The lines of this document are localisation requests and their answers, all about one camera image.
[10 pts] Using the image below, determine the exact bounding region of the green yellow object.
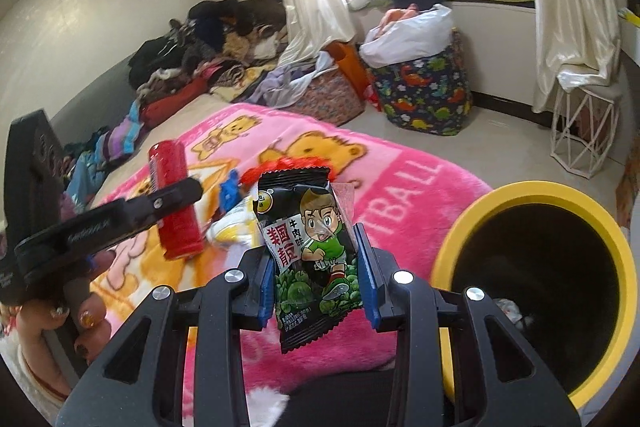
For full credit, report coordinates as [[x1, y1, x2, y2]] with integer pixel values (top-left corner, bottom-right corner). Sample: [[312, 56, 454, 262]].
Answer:
[[620, 0, 640, 28]]

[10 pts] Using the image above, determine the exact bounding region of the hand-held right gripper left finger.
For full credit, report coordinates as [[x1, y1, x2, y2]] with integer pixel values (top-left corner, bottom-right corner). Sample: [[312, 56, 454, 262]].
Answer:
[[56, 247, 277, 427]]

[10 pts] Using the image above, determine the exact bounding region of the yellow-rimmed black bin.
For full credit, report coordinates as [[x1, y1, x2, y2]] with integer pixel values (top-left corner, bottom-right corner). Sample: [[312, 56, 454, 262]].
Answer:
[[430, 181, 638, 410]]

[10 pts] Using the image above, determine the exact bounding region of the person's left hand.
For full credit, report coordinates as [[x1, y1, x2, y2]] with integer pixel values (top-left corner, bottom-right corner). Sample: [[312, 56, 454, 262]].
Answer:
[[46, 253, 119, 366]]

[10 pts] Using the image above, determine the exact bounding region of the white plastic bag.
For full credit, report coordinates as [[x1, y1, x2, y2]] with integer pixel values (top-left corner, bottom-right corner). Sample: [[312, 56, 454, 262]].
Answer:
[[359, 4, 455, 68]]

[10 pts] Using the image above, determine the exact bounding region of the red snack packet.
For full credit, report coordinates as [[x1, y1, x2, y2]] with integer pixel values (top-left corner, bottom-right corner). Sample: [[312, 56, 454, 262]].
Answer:
[[148, 139, 206, 260]]

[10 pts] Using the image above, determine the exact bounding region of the crumpled white wrapper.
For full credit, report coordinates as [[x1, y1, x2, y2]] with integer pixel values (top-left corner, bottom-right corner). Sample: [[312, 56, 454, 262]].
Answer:
[[495, 299, 536, 328]]

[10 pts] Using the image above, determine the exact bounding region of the red cloth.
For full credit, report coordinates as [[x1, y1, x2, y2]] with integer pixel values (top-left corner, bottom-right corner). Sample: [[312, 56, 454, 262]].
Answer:
[[142, 77, 211, 128]]

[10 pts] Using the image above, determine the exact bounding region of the orange cloth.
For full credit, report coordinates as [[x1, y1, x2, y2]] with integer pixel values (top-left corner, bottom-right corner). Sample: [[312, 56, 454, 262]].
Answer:
[[377, 7, 426, 32]]

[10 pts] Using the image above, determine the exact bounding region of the pile of dark clothes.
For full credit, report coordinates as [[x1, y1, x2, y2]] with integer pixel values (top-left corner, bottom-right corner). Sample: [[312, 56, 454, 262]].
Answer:
[[127, 0, 291, 108]]

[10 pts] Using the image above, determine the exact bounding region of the bed with beige sheet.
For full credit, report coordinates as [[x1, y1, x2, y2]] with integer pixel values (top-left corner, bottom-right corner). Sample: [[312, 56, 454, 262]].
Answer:
[[90, 92, 236, 192]]

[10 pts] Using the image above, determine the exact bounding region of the white wire basket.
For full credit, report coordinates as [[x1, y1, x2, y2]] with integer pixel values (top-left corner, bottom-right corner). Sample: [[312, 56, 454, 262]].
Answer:
[[550, 82, 623, 180]]

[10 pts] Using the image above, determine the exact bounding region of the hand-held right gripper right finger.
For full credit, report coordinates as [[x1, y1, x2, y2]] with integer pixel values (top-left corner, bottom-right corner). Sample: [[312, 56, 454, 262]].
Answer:
[[352, 224, 585, 427]]

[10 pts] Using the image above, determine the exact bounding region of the black snack packet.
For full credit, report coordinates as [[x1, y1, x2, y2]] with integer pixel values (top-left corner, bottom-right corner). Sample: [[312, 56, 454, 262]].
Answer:
[[255, 170, 363, 355]]

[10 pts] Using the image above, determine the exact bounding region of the pink printed blanket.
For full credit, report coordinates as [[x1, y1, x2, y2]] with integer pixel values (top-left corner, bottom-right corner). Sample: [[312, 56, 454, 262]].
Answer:
[[87, 103, 493, 427]]

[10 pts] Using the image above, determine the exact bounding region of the purple striped cloth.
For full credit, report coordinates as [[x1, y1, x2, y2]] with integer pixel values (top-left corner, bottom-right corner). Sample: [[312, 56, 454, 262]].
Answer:
[[92, 104, 143, 158]]

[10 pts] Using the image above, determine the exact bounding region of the lavender white cloth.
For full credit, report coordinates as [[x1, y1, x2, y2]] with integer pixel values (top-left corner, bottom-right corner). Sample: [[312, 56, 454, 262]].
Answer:
[[245, 57, 331, 108]]

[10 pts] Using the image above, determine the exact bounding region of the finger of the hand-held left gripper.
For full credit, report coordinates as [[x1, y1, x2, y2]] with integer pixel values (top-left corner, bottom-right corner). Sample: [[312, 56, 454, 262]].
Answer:
[[121, 176, 206, 233]]

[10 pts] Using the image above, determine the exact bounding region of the dinosaur print storage basket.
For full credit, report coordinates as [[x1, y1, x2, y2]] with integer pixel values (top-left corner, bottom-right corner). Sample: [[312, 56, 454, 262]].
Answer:
[[372, 32, 473, 136]]

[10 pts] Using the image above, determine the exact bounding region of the clear plastic wrapper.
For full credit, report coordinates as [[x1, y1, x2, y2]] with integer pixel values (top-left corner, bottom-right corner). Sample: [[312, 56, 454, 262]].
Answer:
[[330, 181, 358, 253]]

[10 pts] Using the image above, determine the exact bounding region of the floral fabric basket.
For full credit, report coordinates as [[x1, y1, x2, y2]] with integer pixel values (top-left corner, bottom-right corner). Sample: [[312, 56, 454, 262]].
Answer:
[[287, 69, 366, 128]]

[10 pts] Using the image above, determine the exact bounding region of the orange bag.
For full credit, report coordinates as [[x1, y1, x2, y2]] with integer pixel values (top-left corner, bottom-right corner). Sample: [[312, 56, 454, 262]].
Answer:
[[325, 42, 373, 102]]

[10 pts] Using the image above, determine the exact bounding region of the red crinkled wrapper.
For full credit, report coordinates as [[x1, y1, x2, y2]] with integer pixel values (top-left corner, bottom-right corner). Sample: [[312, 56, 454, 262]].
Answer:
[[240, 157, 332, 184]]

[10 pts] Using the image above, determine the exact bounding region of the blue wrapper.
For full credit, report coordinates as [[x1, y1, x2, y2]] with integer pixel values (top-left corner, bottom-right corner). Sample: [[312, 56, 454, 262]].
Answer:
[[220, 169, 243, 210]]

